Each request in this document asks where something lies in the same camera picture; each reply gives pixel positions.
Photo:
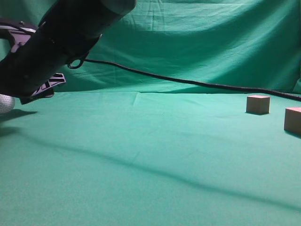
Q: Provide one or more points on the wooden cube block left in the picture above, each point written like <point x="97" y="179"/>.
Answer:
<point x="257" y="104"/>

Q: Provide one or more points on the wooden cube block right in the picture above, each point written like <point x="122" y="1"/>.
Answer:
<point x="292" y="122"/>

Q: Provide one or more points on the wooden cube block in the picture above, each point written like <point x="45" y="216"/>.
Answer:
<point x="257" y="104"/>
<point x="292" y="122"/>

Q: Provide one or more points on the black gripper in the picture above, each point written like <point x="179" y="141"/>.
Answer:
<point x="30" y="69"/>

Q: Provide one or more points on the green cloth backdrop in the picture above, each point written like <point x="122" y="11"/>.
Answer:
<point x="115" y="148"/>

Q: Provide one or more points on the white dimpled ball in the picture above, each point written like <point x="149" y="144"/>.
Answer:
<point x="7" y="103"/>

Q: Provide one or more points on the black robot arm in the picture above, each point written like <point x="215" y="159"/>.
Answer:
<point x="84" y="21"/>

